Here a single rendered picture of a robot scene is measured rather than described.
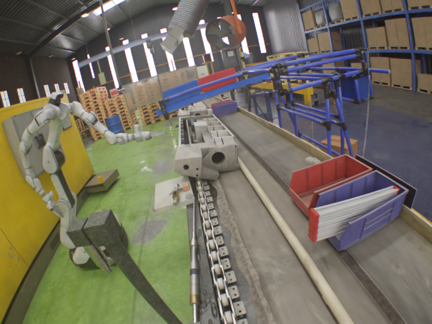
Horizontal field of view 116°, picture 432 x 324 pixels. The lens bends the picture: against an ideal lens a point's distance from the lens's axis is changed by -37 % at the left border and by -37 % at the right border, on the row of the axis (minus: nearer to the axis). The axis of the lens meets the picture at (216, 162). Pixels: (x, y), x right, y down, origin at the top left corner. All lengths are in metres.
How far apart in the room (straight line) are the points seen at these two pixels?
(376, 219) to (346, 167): 0.41
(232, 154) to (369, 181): 0.79
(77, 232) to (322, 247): 0.73
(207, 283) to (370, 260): 0.55
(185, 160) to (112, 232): 0.94
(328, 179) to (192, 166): 0.73
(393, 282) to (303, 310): 0.30
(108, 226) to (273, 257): 0.60
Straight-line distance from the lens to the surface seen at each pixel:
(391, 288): 0.76
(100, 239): 0.31
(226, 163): 1.31
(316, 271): 0.70
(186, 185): 1.16
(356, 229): 0.75
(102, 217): 0.31
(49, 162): 1.95
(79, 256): 2.21
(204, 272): 0.76
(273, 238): 0.84
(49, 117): 1.69
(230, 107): 3.03
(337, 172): 1.11
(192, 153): 1.21
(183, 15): 8.54
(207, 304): 0.69
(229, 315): 0.63
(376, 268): 0.79
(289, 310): 0.67
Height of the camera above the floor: 1.36
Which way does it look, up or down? 23 degrees down
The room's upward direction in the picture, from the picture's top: 14 degrees counter-clockwise
